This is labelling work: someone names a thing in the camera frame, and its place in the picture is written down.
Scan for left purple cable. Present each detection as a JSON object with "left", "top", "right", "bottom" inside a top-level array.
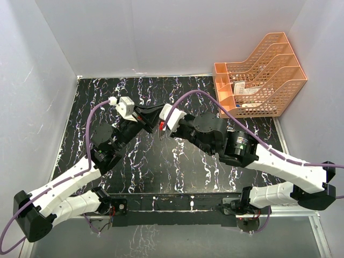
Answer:
[{"left": 0, "top": 98, "right": 119, "bottom": 255}]

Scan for papers in organizer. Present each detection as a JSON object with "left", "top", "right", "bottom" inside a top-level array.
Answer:
[{"left": 233, "top": 81, "right": 262, "bottom": 95}]

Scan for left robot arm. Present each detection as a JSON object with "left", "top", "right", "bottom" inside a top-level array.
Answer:
[{"left": 13, "top": 104, "right": 164, "bottom": 242}]

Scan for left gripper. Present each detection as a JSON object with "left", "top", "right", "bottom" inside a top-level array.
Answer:
[{"left": 113, "top": 103, "right": 165, "bottom": 151}]

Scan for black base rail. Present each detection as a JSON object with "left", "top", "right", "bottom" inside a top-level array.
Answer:
[{"left": 110, "top": 192, "right": 240, "bottom": 227}]

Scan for orange file organizer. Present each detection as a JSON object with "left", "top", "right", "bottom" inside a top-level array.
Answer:
[{"left": 213, "top": 32, "right": 307, "bottom": 118}]

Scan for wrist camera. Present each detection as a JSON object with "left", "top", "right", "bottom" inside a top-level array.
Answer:
[
  {"left": 159, "top": 104, "right": 186, "bottom": 132},
  {"left": 116, "top": 97, "right": 137, "bottom": 122}
]

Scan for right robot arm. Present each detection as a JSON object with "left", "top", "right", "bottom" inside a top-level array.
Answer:
[{"left": 167, "top": 113, "right": 336, "bottom": 214}]

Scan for red and metal key holder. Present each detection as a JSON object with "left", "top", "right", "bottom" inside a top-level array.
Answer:
[{"left": 158, "top": 121, "right": 166, "bottom": 140}]

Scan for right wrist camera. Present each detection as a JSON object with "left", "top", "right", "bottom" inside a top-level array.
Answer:
[{"left": 159, "top": 104, "right": 186, "bottom": 132}]

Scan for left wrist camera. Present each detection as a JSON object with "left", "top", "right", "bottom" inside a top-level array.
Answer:
[{"left": 116, "top": 97, "right": 137, "bottom": 122}]

